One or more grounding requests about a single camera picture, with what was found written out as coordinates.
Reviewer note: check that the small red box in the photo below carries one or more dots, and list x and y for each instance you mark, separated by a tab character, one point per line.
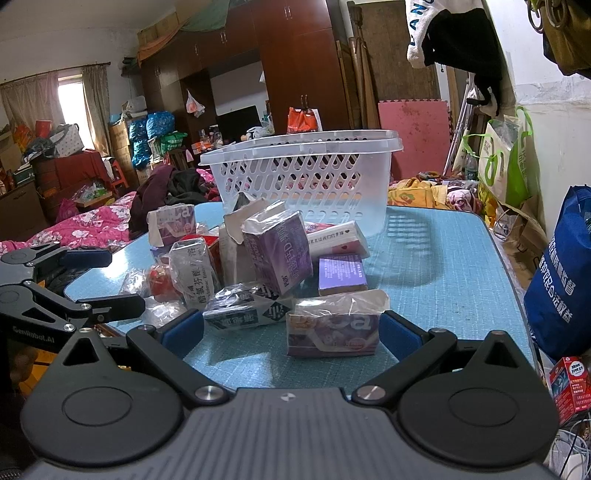
570	388

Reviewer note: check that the white wrapped toothpaste box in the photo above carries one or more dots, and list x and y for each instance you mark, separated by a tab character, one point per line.
192	272

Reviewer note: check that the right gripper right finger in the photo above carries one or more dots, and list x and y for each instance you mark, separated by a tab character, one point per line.
420	354

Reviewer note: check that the purple tissue pack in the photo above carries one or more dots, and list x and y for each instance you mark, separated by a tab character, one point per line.
168	224
339	325

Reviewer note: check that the pink floral bedding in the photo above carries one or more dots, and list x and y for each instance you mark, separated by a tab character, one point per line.
105	227

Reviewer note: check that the brown hanging bag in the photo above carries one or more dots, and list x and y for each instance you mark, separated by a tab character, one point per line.
565	28

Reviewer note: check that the white torn open carton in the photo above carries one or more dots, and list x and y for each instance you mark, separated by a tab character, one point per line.
236	264

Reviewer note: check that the grey black box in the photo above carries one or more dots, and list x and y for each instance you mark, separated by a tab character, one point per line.
246	305

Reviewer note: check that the purple tissue pack back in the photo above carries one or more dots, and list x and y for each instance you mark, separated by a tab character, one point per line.
168	224

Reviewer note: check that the purple box upright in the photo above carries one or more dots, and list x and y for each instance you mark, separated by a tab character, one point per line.
278	246

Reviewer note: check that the dark clothes pile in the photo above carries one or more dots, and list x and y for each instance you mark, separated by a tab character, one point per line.
167	186

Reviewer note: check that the green white tote bag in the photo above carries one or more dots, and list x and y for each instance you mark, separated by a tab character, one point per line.
502	154

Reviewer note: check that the purple tissue pack front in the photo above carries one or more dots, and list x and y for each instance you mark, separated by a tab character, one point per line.
339	325

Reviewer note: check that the white pink long box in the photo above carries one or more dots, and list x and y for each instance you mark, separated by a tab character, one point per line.
345	238

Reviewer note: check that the pink foam mat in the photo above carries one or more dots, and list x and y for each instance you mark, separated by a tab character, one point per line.
426	132

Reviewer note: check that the dark red wooden wardrobe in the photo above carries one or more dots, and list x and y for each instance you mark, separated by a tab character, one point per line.
298	43

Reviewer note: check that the small purple flat box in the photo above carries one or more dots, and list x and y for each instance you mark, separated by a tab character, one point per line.
341	273

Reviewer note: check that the orange white hanging bag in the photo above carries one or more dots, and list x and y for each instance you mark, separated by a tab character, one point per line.
303	121

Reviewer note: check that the orange yellow quilt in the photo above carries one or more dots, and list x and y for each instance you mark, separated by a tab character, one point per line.
418	193

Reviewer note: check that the translucent white plastic basket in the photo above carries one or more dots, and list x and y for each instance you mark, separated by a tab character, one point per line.
331	177

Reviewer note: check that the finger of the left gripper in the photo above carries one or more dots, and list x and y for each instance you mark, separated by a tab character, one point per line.
121	307
23	270

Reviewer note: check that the blue fabric shopping bag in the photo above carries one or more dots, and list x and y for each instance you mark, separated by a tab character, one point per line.
557	301

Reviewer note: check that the white black hanging garment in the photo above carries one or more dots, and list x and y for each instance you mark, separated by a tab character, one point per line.
458	34

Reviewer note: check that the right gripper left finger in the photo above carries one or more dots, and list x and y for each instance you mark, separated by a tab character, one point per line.
160	352

